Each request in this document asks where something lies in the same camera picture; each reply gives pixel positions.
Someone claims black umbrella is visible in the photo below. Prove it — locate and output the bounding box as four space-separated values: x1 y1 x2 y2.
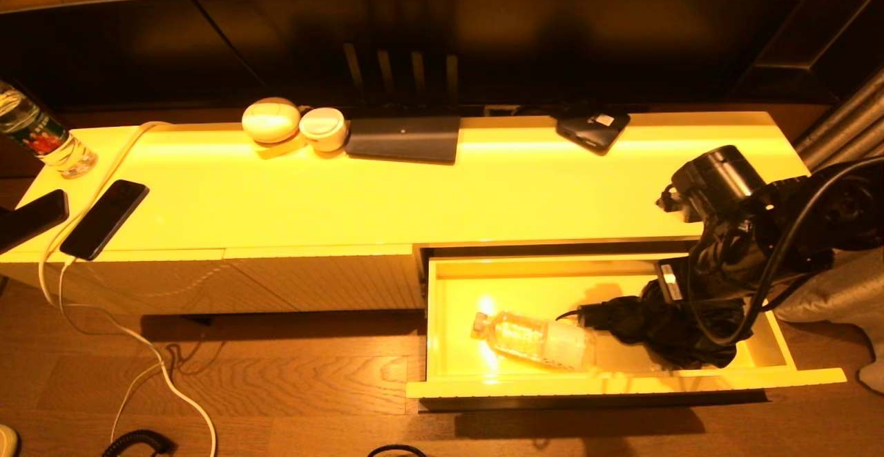
558 279 750 369

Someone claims clear plastic water bottle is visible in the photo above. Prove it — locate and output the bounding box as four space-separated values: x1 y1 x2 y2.
471 311 596 371

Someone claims white cabinet drawer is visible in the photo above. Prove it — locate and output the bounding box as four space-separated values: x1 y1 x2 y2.
406 240 847 400

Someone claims cream ribbed sideboard cabinet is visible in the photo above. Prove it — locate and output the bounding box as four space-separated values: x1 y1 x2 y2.
0 110 833 327

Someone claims small black stickered device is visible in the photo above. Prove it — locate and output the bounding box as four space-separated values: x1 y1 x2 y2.
556 110 631 156

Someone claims black television screen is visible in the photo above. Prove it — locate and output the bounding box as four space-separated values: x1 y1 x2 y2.
0 0 823 114

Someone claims dark grey antenna router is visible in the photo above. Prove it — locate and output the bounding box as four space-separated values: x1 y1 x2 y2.
343 43 461 165

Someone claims white round device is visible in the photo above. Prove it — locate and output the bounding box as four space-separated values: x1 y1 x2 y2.
299 107 349 153

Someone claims white oval device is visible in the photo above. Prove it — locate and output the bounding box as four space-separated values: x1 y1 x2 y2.
241 97 302 144

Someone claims black smartphone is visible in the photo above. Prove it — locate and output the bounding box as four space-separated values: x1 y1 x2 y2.
0 189 70 256
59 179 150 261

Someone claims water bottle with colourful label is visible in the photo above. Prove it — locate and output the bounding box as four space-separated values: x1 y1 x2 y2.
0 79 99 179

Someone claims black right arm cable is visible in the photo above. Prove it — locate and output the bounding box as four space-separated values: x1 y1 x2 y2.
687 157 884 347

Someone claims dark wooden wall shelf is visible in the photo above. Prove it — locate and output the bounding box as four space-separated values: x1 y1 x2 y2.
732 0 884 106

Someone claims thick white charging cable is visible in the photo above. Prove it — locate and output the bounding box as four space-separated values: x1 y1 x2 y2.
38 121 218 457

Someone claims black coiled cable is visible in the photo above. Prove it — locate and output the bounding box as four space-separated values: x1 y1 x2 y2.
102 429 177 457

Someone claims thin white charging cable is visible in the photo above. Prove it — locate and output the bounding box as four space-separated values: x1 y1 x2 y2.
58 258 166 444

